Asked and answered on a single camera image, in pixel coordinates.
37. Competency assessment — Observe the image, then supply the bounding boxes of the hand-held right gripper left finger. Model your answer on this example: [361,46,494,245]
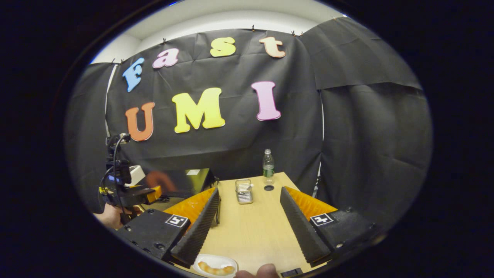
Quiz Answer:
[115,187,221,268]

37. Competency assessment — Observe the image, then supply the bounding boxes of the white plate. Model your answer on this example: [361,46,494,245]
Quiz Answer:
[192,254,239,278]

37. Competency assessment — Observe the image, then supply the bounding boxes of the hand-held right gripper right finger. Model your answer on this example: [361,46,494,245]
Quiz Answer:
[280,186,387,268]

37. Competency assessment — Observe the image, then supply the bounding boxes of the white toaster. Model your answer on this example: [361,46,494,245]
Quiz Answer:
[129,165,146,186]

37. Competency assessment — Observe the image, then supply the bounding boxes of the golden bread roll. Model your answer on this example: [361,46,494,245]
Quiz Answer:
[198,261,235,276]

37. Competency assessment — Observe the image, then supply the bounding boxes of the clear plastic water bottle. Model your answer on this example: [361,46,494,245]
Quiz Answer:
[262,149,275,184]

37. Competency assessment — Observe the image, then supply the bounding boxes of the black electric oven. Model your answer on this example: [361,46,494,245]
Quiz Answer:
[139,168,221,226]

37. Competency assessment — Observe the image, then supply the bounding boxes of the small metal wire rack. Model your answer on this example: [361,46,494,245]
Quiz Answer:
[235,179,254,205]

